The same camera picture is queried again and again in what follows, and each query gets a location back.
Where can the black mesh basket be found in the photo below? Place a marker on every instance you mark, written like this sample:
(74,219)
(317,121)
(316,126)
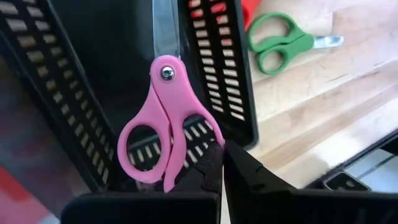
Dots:
(109,46)

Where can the pink scissors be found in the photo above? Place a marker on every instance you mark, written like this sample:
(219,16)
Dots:
(168,93)

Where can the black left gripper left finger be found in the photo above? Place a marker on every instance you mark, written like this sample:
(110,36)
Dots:
(199,186)

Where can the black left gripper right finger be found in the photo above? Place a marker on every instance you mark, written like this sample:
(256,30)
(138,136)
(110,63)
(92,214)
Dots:
(255,193)

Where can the green scissors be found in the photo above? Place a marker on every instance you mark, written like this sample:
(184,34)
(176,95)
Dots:
(289,43)

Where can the red scissors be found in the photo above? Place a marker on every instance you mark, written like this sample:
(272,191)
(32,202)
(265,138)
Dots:
(248,9)

